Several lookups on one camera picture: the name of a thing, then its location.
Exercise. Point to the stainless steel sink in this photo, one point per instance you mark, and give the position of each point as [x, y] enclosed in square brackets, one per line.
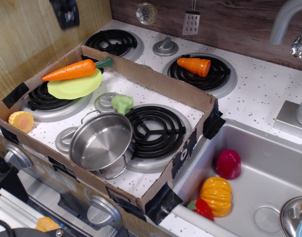
[271, 175]

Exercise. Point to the silver back stove knob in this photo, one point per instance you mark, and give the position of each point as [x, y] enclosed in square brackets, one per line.
[165, 48]

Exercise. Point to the orange toy carrot half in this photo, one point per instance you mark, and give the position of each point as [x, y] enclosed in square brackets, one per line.
[196, 66]

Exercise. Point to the hanging metal spatula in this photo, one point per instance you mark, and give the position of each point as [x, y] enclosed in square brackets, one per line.
[191, 20]

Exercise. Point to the front right black burner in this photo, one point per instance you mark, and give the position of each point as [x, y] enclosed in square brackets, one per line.
[158, 132]

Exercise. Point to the silver oven knob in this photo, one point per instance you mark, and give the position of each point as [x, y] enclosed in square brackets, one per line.
[101, 213]
[17, 158]

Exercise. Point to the silver front stove knob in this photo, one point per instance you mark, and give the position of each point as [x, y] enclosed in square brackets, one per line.
[64, 138]

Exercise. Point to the dark red toy vegetable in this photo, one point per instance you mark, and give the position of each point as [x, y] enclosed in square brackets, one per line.
[228, 164]

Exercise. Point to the yellow toy corn piece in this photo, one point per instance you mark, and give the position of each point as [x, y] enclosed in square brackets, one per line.
[22, 120]

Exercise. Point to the red toy strawberry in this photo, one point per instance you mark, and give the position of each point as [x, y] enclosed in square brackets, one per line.
[201, 207]

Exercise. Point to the silver oven knob left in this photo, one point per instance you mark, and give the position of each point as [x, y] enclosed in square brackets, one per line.
[17, 158]

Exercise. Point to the back right black burner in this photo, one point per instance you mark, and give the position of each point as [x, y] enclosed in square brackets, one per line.
[220, 80]

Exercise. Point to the silver centre stove knob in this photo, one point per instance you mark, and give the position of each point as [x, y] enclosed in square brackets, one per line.
[103, 103]

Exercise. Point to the orange toy carrot green top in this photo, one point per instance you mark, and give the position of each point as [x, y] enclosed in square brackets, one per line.
[77, 70]

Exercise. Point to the green toy broccoli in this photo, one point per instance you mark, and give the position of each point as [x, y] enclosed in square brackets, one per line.
[122, 103]

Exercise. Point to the stainless steel pot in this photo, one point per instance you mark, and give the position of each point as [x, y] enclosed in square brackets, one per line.
[103, 144]

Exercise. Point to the orange toy food bottom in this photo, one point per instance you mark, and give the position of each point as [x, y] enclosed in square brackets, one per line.
[45, 224]

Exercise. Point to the back left black burner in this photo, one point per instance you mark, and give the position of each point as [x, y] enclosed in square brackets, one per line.
[117, 42]

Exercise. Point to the silver bowl in sink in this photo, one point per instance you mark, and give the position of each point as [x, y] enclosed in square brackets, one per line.
[291, 216]

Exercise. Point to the hanging metal strainer spoon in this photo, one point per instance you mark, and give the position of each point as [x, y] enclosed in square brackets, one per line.
[146, 12]

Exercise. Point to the cardboard fence with black tape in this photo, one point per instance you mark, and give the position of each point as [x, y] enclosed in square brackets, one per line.
[158, 200]

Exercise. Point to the silver stove knob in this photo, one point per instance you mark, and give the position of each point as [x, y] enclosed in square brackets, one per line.
[103, 103]
[165, 48]
[64, 138]

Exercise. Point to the light green plastic plate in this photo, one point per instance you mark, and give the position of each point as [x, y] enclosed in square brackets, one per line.
[75, 88]

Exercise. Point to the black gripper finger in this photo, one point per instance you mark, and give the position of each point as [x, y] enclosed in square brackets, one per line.
[66, 12]

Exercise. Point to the hanging shiny metal spoon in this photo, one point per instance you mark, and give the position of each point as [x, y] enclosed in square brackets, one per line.
[296, 48]

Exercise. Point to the silver faucet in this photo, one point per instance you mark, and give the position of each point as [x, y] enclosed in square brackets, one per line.
[282, 20]

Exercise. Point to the yellow orange toy pumpkin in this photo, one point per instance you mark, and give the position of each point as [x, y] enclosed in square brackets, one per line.
[216, 191]

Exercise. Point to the silver oven knob right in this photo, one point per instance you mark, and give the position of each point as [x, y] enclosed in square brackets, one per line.
[101, 213]

